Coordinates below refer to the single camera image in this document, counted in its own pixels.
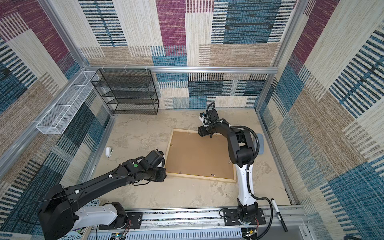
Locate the colourful treehouse book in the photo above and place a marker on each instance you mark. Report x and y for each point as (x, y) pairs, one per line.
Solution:
(81, 233)

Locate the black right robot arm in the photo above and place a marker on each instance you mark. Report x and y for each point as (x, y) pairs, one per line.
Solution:
(243, 148)

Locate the brown frame backing board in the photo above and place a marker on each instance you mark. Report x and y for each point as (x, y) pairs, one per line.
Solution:
(198, 153)

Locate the grey blue oval case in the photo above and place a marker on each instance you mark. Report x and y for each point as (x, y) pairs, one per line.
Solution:
(261, 143)

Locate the light wooden picture frame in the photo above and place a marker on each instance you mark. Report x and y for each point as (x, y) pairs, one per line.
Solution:
(198, 177)

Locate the small white plastic device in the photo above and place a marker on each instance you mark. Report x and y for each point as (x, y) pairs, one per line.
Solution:
(108, 152)

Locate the white wire mesh basket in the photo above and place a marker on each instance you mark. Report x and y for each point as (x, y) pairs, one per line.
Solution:
(59, 116)

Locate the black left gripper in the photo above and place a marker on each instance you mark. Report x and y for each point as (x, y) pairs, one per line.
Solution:
(163, 176)

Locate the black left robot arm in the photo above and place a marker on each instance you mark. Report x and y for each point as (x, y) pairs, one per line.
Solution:
(64, 209)

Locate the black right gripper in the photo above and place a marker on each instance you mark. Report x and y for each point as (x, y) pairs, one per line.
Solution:
(202, 130)

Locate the black wire shelf rack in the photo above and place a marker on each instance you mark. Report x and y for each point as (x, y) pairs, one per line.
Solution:
(131, 91)

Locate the black marker pen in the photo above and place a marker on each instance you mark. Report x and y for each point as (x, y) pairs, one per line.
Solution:
(279, 215)

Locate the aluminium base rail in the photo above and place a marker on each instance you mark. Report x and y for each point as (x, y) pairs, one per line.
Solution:
(209, 224)

